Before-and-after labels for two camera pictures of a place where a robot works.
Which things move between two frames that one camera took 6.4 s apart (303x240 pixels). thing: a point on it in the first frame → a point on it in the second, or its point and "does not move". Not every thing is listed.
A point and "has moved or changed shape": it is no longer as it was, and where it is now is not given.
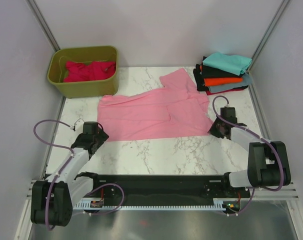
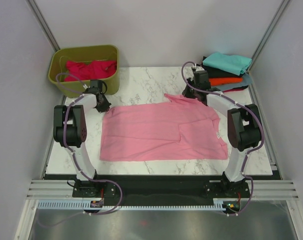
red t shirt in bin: [77, 71] does not move
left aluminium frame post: [39, 18] does not move
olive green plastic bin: [57, 67] does not move
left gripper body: [100, 138] → [103, 107]
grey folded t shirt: [247, 80] does not move
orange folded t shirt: [209, 81] does not move
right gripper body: [215, 129] → [189, 92]
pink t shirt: [177, 108] has moved or changed shape
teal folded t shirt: [236, 64] does not move
